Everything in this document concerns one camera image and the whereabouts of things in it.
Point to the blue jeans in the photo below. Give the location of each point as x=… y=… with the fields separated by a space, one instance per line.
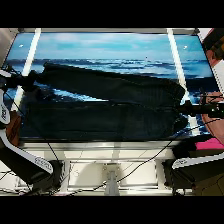
x=100 y=120

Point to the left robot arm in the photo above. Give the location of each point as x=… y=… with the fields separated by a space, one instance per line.
x=16 y=160

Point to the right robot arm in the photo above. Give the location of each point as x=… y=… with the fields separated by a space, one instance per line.
x=213 y=110

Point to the brown garment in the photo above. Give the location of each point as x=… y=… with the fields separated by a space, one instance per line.
x=14 y=128

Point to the salmon garment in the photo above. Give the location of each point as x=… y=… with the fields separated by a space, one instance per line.
x=213 y=130

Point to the pink garment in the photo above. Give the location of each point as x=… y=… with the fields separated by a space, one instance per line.
x=211 y=144

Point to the silver frame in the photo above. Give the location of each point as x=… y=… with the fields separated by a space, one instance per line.
x=113 y=173

